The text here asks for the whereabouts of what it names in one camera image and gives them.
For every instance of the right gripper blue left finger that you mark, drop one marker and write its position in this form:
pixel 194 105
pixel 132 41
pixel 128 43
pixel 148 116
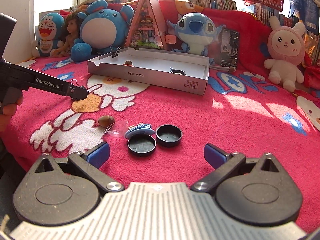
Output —
pixel 87 164

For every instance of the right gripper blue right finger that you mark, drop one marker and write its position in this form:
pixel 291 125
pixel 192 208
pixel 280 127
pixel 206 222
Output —
pixel 225 165

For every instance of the clear plastic dome cap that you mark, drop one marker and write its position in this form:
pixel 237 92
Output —
pixel 117 129

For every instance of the brown walnut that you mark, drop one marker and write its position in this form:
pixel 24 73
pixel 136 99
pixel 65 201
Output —
pixel 106 120

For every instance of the black binder clip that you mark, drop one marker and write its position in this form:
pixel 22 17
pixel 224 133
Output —
pixel 75 83

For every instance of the person's left hand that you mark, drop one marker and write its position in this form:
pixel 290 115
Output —
pixel 8 112

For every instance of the blue Doraemon plush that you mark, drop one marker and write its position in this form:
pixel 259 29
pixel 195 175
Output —
pixel 48 36

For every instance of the red cartoon blanket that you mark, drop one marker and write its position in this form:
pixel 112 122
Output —
pixel 241 112

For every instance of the brown haired doll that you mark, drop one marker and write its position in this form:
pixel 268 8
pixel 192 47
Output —
pixel 70 32

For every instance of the round blue mouse plush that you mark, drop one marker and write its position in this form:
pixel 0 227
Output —
pixel 102 30

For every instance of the white cardboard box tray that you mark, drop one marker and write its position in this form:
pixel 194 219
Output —
pixel 152 66

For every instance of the binder clip on box edge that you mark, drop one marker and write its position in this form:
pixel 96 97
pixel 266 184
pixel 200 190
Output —
pixel 115 50

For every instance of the black smartphone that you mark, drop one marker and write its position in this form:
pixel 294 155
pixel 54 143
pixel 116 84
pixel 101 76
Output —
pixel 229 48

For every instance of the pink bunny plush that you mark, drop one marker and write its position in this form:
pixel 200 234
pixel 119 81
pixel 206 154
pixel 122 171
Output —
pixel 286 48

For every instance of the blue Stitch plush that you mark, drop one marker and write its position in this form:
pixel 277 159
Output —
pixel 196 31

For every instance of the pink triangular miniature house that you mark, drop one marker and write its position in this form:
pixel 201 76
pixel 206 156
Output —
pixel 148 27

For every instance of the blue paper bag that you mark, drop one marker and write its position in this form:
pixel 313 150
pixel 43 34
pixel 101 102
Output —
pixel 307 11

